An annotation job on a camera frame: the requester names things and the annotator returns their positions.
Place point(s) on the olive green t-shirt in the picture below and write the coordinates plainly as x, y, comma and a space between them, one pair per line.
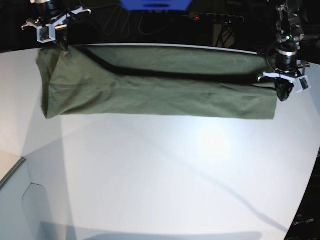
165, 81

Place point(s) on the blue box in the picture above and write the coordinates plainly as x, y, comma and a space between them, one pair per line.
155, 5

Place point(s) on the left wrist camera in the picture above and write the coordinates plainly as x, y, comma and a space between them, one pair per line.
302, 83

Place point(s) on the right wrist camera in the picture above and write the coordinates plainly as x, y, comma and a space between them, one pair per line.
45, 34

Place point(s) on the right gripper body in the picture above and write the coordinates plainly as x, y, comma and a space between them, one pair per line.
58, 20

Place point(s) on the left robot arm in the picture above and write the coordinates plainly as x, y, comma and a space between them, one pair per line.
286, 71

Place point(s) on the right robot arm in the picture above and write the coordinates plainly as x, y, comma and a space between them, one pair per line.
51, 25

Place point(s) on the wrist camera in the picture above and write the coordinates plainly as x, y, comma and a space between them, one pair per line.
302, 83
45, 34

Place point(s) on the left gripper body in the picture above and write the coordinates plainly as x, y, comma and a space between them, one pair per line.
291, 77

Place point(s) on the black power strip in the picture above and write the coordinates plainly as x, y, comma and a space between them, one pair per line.
216, 18

